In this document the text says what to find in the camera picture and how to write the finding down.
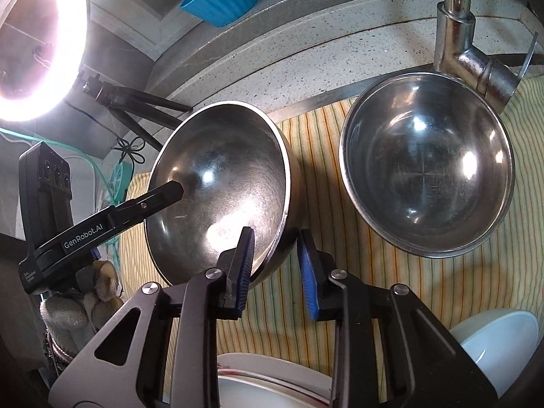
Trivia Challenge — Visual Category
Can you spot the chrome faucet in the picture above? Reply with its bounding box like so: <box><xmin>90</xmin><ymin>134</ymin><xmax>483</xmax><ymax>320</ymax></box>
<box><xmin>432</xmin><ymin>0</ymin><xmax>524</xmax><ymax>115</ymax></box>

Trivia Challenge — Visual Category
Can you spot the pink floral deep plate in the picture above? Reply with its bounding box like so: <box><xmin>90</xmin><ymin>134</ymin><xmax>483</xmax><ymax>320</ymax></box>
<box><xmin>217</xmin><ymin>372</ymin><xmax>332</xmax><ymax>408</ymax></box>

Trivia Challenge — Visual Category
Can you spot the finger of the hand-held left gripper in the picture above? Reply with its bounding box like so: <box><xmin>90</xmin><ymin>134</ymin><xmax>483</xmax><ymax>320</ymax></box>
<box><xmin>108</xmin><ymin>180</ymin><xmax>185</xmax><ymax>233</ymax></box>

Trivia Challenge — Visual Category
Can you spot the white ring light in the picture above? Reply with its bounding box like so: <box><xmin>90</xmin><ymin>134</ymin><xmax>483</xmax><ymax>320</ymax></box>
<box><xmin>0</xmin><ymin>0</ymin><xmax>91</xmax><ymax>123</ymax></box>

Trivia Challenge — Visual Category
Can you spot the small white bowl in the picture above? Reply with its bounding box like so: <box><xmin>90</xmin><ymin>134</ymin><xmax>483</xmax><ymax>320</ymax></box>
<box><xmin>448</xmin><ymin>309</ymin><xmax>540</xmax><ymax>398</ymax></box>

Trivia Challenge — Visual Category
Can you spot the stainless steel bowl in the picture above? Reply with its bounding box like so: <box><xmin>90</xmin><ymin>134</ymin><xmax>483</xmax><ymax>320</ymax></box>
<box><xmin>339</xmin><ymin>72</ymin><xmax>516</xmax><ymax>259</ymax></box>
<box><xmin>143</xmin><ymin>101</ymin><xmax>300</xmax><ymax>287</ymax></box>

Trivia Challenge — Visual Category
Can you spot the black ring light cable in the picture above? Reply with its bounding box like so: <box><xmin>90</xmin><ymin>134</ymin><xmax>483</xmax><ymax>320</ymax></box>
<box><xmin>111</xmin><ymin>136</ymin><xmax>147</xmax><ymax>166</ymax></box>

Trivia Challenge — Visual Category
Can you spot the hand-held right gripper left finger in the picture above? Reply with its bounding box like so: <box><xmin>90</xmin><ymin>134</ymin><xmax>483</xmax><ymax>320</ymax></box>
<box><xmin>49</xmin><ymin>226</ymin><xmax>256</xmax><ymax>408</ymax></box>

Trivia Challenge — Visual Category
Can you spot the white plate with gold leaves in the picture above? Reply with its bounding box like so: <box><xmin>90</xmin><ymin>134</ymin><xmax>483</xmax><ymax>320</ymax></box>
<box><xmin>217</xmin><ymin>352</ymin><xmax>334</xmax><ymax>392</ymax></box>

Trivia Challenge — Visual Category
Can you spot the black tripod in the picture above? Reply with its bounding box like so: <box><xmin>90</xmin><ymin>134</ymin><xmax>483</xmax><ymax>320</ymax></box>
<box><xmin>79</xmin><ymin>72</ymin><xmax>193</xmax><ymax>150</ymax></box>

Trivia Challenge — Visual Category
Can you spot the yellow striped mat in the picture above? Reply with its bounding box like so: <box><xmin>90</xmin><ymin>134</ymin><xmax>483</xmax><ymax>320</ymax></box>
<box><xmin>117</xmin><ymin>98</ymin><xmax>544</xmax><ymax>392</ymax></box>

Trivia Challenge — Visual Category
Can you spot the teal cable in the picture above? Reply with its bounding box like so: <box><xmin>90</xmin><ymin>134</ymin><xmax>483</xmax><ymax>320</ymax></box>
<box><xmin>0</xmin><ymin>126</ymin><xmax>128</xmax><ymax>264</ymax></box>

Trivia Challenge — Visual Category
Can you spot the person's left hand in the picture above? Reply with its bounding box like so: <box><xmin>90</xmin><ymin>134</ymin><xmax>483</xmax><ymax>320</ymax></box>
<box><xmin>40</xmin><ymin>259</ymin><xmax>124</xmax><ymax>349</ymax></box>

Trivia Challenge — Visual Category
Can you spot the round teal power strip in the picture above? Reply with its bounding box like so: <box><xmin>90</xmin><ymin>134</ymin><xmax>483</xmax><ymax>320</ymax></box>
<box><xmin>108</xmin><ymin>162</ymin><xmax>133</xmax><ymax>201</ymax></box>

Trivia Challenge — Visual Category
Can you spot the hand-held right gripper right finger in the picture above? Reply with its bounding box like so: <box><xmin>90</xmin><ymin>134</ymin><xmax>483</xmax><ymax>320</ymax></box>
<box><xmin>296</xmin><ymin>228</ymin><xmax>499</xmax><ymax>408</ymax></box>

